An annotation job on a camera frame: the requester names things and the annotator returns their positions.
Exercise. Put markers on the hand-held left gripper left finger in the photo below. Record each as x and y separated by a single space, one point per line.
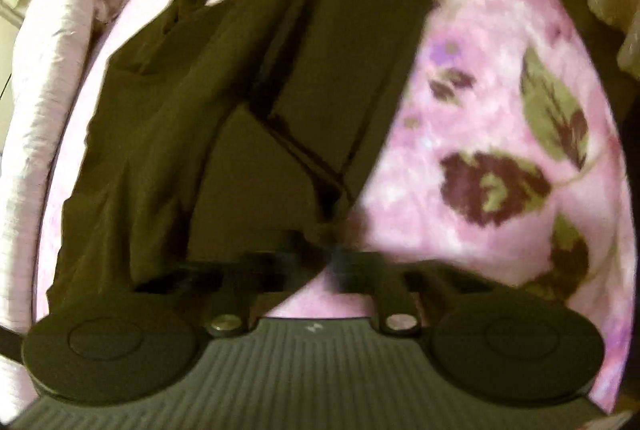
282 262

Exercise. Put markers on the dark brown garment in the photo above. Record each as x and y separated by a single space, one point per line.
175 134

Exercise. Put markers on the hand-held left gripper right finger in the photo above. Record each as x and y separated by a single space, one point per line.
345 267

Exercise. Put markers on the pink floral blanket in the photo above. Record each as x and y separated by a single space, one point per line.
475 124

